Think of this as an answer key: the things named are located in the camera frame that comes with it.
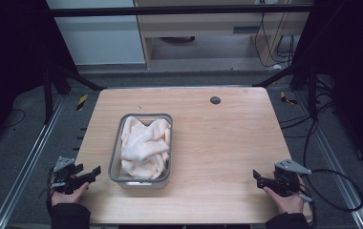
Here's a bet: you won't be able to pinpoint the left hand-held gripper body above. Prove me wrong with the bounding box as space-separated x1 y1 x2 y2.
51 156 85 196

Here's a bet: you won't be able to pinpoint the yellow black tape marker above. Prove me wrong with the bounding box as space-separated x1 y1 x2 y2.
279 91 298 106
75 94 89 112

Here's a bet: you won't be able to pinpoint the person's right hand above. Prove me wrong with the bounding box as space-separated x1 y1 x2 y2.
263 175 306 215

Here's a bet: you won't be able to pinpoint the black hanging cables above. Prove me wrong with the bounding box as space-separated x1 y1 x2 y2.
253 0 297 69

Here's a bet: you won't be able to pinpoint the light wooden desk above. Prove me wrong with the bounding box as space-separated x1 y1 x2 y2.
133 0 315 70

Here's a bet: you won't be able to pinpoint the black metal stand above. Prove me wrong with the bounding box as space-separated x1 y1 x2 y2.
251 60 319 120
41 61 108 125

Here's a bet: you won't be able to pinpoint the black horizontal frame bar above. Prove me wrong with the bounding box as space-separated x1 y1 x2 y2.
48 4 315 18

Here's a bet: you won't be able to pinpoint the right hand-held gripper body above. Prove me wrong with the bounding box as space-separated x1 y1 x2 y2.
272 158 313 198

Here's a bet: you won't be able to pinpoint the white cabinet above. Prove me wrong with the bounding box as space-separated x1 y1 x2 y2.
45 0 147 67

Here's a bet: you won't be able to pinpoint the white crumpled towel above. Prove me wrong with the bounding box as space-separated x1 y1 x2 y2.
119 115 172 181

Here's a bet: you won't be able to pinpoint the person's left hand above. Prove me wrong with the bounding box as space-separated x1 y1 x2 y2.
50 177 91 207

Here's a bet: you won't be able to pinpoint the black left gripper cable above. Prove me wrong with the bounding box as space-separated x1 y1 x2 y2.
38 165 57 218

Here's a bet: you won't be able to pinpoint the aluminium floor rail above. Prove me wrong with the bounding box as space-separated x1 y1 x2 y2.
293 90 363 229
0 94 67 229

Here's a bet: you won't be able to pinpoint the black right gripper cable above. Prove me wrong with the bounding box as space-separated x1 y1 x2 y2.
297 168 363 229

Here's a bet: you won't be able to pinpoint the grey plastic bin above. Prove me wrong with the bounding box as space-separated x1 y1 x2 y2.
107 112 175 191

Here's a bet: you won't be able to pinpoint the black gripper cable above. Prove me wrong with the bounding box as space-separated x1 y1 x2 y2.
297 168 363 229
38 165 57 218

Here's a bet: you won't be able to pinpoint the black floor cable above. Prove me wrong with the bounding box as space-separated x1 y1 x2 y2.
0 108 27 132

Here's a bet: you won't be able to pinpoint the black floor cables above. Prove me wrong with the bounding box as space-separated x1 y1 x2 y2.
278 75 338 166

